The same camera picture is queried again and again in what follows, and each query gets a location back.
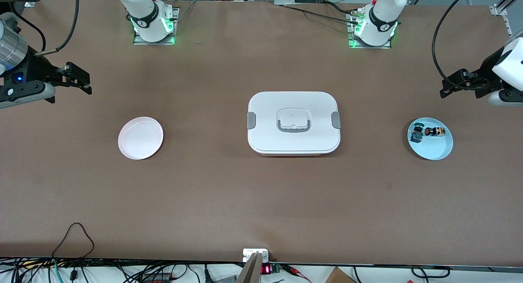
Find light blue round plate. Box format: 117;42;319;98
407;118;454;160

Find pink round plate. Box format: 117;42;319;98
118;117;164;160

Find brown cardboard box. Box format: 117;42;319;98
325;267;356;283

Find red black clip leads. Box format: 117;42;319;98
282;264;312;283

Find grey metal bar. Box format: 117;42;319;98
238;252;262;283

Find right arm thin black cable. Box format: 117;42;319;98
10;3;46;53

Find green push button switch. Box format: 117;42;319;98
410;122;425;143

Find aluminium profile rail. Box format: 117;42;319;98
489;0;523;36

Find black cable to arm base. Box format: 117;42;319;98
281;4;360;24
325;1;358;16

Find looped thin black cable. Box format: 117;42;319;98
52;222;95;260

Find white lunch box grey handle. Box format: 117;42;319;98
247;91;341;157

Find black cable coil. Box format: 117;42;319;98
411;265;451;279

